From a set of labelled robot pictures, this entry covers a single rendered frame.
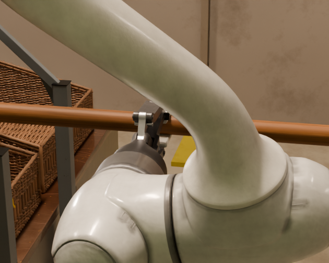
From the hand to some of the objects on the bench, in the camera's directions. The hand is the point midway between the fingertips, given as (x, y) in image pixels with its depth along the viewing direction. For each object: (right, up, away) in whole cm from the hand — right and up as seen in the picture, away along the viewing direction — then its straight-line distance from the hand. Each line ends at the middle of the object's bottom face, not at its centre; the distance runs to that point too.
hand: (160, 123), depth 111 cm
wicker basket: (-53, -8, +143) cm, 153 cm away
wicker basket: (-62, -30, +88) cm, 112 cm away
